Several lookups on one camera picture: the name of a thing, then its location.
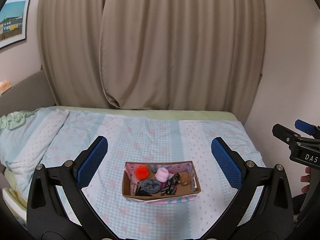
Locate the person's right hand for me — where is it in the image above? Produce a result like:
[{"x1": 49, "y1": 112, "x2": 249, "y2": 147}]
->
[{"x1": 300, "y1": 167, "x2": 311, "y2": 193}]

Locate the orange green pompom scrunchie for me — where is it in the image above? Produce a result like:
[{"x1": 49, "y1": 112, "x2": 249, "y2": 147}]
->
[{"x1": 134, "y1": 165, "x2": 156, "y2": 181}]

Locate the framed wall picture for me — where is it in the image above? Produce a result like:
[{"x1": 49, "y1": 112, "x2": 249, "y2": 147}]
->
[{"x1": 0, "y1": 0, "x2": 30, "y2": 49}]

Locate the cardboard box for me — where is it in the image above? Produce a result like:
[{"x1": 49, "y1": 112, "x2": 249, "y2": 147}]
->
[{"x1": 121, "y1": 161, "x2": 201, "y2": 204}]

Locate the beige curtain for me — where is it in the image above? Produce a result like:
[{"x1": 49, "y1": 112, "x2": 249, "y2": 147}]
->
[{"x1": 37, "y1": 0, "x2": 266, "y2": 122}]

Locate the grey fuzzy scrunchie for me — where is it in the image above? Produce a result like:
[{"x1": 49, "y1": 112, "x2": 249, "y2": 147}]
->
[{"x1": 140, "y1": 178, "x2": 162, "y2": 194}]

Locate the green mattress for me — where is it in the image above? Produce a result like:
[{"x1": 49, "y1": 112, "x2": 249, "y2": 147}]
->
[{"x1": 1, "y1": 106, "x2": 237, "y2": 197}]

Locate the plain black scrunchie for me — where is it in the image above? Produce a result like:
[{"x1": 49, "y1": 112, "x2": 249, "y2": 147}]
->
[{"x1": 135, "y1": 190, "x2": 152, "y2": 197}]

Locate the black patterned scrunchie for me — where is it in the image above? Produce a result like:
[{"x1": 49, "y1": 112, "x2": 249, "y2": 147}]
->
[{"x1": 160, "y1": 173, "x2": 181, "y2": 196}]

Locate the grey headboard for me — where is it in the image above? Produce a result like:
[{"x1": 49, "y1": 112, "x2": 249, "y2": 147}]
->
[{"x1": 0, "y1": 70, "x2": 55, "y2": 116}]

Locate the pink fluffy scrunchie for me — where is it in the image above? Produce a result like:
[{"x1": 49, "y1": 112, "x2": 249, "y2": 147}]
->
[{"x1": 155, "y1": 167, "x2": 169, "y2": 183}]

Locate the brown fluffy scrunchie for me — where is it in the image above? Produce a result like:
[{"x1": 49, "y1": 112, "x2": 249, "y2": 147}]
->
[{"x1": 179, "y1": 172, "x2": 191, "y2": 186}]

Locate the blue pink checkered blanket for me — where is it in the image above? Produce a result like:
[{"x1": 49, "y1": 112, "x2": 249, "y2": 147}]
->
[{"x1": 1, "y1": 107, "x2": 264, "y2": 239}]

